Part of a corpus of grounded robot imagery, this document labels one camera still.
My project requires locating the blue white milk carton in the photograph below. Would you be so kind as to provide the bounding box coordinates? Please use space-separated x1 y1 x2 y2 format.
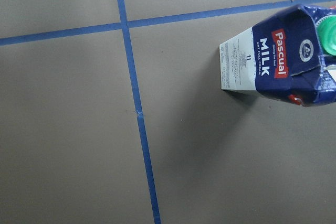
219 4 335 106

